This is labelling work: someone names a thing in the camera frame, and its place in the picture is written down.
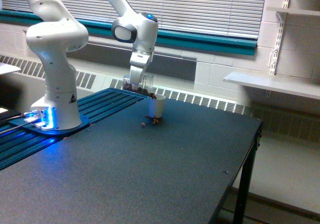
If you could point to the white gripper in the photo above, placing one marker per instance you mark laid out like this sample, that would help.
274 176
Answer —
138 65

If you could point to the clear plastic cup with nuts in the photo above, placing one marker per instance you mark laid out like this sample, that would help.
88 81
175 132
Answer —
145 86

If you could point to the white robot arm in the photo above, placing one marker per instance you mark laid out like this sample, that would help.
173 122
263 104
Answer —
59 33

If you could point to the white paper cup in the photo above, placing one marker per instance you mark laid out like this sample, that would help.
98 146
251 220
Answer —
156 105

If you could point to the spilled nuts beside cup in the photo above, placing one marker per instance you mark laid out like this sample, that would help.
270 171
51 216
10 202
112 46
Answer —
154 120

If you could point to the teal window sill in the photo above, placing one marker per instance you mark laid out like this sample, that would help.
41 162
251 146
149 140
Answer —
164 37

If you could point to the white window blinds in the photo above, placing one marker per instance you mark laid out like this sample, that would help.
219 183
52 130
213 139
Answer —
233 18

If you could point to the white tray at left edge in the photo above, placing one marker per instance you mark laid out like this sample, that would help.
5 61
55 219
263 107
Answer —
7 68

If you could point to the black table leg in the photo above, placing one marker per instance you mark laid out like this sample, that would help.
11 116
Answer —
244 186

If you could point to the white radiator vent cover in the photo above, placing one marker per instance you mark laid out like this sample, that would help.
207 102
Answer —
276 121

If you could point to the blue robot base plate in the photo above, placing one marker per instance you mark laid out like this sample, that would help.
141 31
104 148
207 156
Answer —
59 132

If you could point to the white shelf standard rail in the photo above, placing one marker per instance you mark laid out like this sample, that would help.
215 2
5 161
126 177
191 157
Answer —
274 55

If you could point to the white upper wall shelf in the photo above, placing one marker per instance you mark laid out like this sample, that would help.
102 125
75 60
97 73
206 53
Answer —
293 11

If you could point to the white wall shelf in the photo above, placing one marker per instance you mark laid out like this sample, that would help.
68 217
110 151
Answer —
293 11
277 83

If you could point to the white lower wall shelf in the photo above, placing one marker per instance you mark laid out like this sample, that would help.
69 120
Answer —
277 83

